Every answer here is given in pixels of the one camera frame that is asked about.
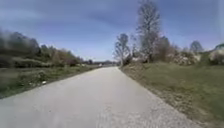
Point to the tall bare tree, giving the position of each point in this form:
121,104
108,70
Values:
148,30

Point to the wooded hillside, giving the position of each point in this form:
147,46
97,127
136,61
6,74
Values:
26,50

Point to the grass slope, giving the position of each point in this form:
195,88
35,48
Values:
186,83

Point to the pale flowering bushes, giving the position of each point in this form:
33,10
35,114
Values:
190,59

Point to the grass verge with scrub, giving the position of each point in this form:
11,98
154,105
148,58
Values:
30,80

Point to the grey gravel road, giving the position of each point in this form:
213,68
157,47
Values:
100,100

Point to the round-crowned tree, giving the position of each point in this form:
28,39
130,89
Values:
196,47

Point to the bare bushy tree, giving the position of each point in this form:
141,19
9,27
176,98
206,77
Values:
164,50

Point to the small bare tree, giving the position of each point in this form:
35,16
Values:
122,48

